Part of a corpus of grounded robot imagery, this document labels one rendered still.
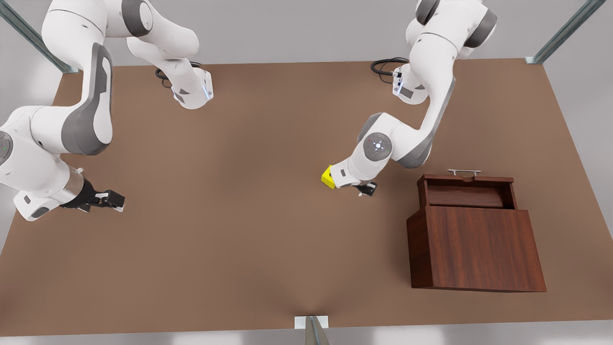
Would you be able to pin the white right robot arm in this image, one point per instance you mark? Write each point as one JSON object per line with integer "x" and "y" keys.
{"x": 86, "y": 120}

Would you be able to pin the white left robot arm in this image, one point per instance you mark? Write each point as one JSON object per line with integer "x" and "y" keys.
{"x": 431, "y": 96}

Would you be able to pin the yellow square block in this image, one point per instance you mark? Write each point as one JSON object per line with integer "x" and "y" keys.
{"x": 327, "y": 178}

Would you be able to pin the dark wooden cabinet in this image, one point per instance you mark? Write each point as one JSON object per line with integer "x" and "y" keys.
{"x": 479, "y": 249}

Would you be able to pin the silver frame post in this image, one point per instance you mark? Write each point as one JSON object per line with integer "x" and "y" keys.
{"x": 33, "y": 36}
{"x": 313, "y": 330}
{"x": 565, "y": 31}

